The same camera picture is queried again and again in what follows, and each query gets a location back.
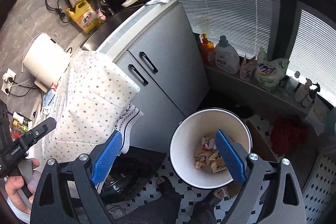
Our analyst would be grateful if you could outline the brown paper bag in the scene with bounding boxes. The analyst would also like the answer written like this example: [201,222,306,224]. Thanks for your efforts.
[193,149,227,173]

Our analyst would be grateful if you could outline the crumpled white paper wrapper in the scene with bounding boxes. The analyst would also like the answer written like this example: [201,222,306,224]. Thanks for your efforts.
[201,137,217,151]

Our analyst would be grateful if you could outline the cream air fryer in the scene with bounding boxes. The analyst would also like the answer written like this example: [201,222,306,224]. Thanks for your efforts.
[22,32,71,88]

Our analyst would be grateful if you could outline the wall power socket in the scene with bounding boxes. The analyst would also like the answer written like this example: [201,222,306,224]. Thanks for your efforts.
[1,68,17,96]

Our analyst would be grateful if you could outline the person's foot in sandal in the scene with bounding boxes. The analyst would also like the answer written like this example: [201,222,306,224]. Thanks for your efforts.
[157,176,182,202]

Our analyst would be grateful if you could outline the grey cabinet doors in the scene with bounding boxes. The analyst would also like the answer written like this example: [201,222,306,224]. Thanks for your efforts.
[117,3,209,153]

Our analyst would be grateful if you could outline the stainless kitchen sink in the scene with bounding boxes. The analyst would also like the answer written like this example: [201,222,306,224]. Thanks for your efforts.
[80,5,142,51]

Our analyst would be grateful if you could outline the person's left hand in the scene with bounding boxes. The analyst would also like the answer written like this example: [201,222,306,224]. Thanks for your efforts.
[5,158,41,222]

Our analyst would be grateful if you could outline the white trash bin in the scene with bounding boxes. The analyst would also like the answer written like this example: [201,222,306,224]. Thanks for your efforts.
[169,109,252,189]

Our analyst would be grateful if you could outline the black power cable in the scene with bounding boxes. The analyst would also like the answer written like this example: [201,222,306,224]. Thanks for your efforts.
[44,0,72,24]

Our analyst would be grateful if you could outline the yellow detergent jug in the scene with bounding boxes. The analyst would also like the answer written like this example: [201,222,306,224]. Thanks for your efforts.
[66,0,100,34]

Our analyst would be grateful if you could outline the pink small bottle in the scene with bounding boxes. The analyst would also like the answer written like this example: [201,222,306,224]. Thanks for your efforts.
[96,8,106,23]

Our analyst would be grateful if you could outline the green white refill pouch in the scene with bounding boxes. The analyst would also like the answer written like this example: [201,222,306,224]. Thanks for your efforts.
[255,47,289,90]

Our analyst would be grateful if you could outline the white laundry detergent bottle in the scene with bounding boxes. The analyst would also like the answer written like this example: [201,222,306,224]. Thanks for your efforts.
[215,35,240,74]

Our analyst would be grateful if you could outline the floral white tablecloth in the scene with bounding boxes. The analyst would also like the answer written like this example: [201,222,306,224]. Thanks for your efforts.
[29,50,143,171]

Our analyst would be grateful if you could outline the orange spray bottle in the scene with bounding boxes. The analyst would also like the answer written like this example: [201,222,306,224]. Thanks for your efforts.
[199,34,215,65]

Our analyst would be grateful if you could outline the blue white milk carton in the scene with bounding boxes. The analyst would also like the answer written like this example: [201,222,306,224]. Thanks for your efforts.
[42,89,56,114]

